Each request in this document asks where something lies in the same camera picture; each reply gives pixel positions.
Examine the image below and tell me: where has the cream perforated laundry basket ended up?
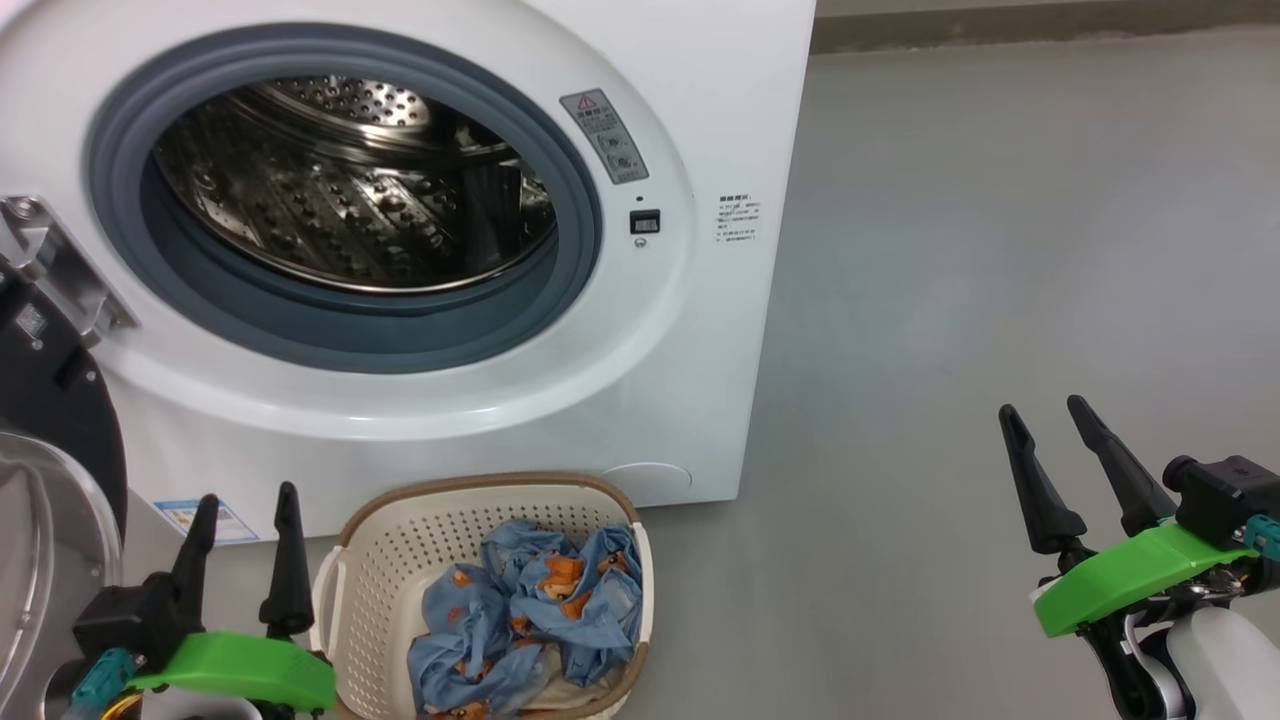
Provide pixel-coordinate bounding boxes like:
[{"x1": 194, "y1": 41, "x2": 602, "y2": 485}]
[{"x1": 310, "y1": 472, "x2": 655, "y2": 720}]

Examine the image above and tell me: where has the round white filter cover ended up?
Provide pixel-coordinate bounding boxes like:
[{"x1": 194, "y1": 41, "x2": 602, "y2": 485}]
[{"x1": 598, "y1": 461, "x2": 693, "y2": 504}]

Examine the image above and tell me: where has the silver door hinge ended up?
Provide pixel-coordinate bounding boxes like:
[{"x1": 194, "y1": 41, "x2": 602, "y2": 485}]
[{"x1": 0, "y1": 195, "x2": 139, "y2": 346}]

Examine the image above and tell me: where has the black round washer door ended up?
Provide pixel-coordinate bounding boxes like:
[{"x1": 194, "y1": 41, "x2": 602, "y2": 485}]
[{"x1": 0, "y1": 250, "x2": 129, "y2": 720}]

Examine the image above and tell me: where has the grey rubber door gasket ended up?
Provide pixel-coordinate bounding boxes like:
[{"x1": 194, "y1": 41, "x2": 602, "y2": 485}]
[{"x1": 85, "y1": 24, "x2": 604, "y2": 375}]

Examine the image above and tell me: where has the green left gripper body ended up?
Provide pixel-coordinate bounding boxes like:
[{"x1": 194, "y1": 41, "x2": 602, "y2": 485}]
[{"x1": 128, "y1": 630, "x2": 337, "y2": 715}]

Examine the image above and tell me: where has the blue garment with orange print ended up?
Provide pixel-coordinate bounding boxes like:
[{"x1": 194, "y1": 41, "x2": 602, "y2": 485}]
[{"x1": 407, "y1": 519, "x2": 644, "y2": 717}]

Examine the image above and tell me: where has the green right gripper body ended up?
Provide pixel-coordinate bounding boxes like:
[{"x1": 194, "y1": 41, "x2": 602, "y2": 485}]
[{"x1": 1033, "y1": 522, "x2": 1261, "y2": 641}]

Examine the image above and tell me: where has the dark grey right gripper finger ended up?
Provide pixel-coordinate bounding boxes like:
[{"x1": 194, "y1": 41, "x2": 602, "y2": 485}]
[
  {"x1": 1066, "y1": 395, "x2": 1178, "y2": 538},
  {"x1": 998, "y1": 404, "x2": 1088, "y2": 556}
]

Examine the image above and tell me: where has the blue energy label sticker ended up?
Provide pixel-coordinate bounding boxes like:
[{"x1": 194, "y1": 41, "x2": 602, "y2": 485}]
[{"x1": 155, "y1": 497, "x2": 259, "y2": 546}]

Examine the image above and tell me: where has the stainless steel washer drum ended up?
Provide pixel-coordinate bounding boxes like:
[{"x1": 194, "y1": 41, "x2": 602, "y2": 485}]
[{"x1": 152, "y1": 77, "x2": 558, "y2": 296}]

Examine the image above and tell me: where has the white front-load washing machine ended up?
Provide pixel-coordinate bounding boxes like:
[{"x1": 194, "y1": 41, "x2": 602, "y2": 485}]
[{"x1": 0, "y1": 0, "x2": 817, "y2": 546}]

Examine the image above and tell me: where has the small black text sticker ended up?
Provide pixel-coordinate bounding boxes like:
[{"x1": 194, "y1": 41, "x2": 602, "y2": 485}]
[{"x1": 715, "y1": 193, "x2": 761, "y2": 245}]

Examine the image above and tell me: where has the grey warning label sticker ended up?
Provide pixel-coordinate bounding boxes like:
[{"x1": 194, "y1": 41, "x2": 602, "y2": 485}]
[{"x1": 559, "y1": 88, "x2": 650, "y2": 186}]

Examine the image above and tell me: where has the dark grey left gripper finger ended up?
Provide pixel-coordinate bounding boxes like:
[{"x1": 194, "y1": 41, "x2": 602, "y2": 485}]
[
  {"x1": 168, "y1": 494, "x2": 221, "y2": 633},
  {"x1": 259, "y1": 482, "x2": 315, "y2": 641}
]

